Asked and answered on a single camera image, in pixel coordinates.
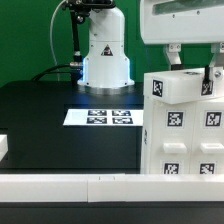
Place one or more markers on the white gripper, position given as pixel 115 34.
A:
pixel 185 22

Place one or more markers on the white block with two tags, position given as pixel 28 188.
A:
pixel 181 86

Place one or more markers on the white panel with tag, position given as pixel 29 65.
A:
pixel 172 138

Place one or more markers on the white door panel with knob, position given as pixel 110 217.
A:
pixel 208 139

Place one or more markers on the white cabinet body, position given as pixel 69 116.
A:
pixel 147 134

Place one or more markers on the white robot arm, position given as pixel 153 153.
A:
pixel 106 67

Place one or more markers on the white tag base sheet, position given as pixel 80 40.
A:
pixel 103 117

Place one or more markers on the white front fence bar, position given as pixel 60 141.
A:
pixel 110 188

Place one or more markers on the white fence bar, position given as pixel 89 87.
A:
pixel 3 146
pixel 110 188

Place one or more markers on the white left fence bar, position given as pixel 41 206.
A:
pixel 3 146

